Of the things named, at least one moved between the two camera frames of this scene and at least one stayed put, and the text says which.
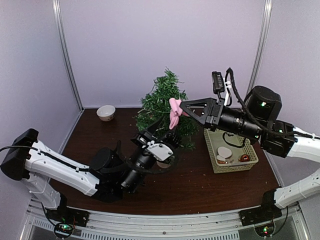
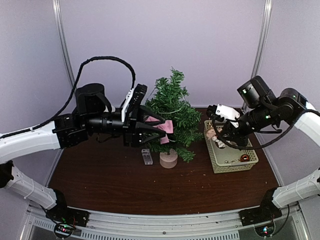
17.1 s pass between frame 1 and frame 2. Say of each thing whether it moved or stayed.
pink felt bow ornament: moved
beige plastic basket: stayed
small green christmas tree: moved
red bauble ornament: stayed
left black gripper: moved
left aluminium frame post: stayed
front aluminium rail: stayed
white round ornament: moved
